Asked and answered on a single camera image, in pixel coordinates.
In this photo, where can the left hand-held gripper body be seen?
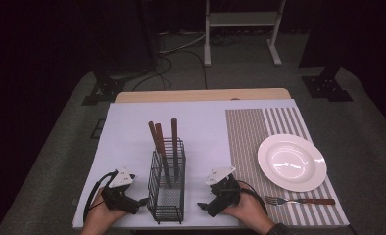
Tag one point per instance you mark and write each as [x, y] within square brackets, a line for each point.
[120, 200]

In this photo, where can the white table cover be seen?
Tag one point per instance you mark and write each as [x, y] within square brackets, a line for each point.
[129, 137]

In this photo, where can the white plate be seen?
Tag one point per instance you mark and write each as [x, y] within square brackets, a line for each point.
[292, 162]

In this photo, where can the striped placemat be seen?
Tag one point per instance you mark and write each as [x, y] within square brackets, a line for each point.
[246, 137]

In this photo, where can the white metal stand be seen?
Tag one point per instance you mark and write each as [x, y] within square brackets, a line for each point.
[240, 19]

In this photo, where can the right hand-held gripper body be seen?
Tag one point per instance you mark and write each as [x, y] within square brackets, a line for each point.
[225, 192]

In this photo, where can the brown wooden chopsticks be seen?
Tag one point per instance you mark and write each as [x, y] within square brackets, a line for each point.
[155, 138]

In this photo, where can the black stand base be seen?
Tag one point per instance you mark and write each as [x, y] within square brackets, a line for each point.
[104, 88]
[326, 85]

